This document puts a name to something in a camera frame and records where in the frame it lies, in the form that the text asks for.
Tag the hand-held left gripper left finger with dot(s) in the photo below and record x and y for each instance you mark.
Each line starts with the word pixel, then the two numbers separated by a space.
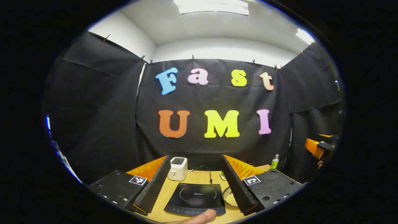
pixel 156 187

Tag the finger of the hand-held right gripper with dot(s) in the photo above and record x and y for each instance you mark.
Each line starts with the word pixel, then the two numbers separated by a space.
pixel 326 136
pixel 312 147

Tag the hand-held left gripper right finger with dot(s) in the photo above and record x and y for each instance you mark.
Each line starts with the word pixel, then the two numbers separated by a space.
pixel 238 189

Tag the stainless steel pot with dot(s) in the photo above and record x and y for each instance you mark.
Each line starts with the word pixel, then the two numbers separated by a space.
pixel 230 197

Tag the black induction cooktop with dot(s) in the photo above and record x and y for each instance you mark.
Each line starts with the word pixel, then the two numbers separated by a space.
pixel 194 196

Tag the white sandwich plate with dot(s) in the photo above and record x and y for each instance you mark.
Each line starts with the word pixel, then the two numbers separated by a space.
pixel 222 176

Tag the white toaster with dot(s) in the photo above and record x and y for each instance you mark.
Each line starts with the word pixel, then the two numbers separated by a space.
pixel 178 169

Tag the green drink bottle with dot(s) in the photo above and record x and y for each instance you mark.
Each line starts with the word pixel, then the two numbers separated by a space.
pixel 274 163

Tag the black backdrop cloth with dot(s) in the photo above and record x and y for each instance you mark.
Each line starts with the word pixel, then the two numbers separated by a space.
pixel 202 149

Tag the ceiling light panel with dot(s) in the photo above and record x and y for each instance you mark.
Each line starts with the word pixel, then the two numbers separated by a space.
pixel 304 35
pixel 214 6

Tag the lit screen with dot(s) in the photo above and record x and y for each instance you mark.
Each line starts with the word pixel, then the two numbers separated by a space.
pixel 47 122

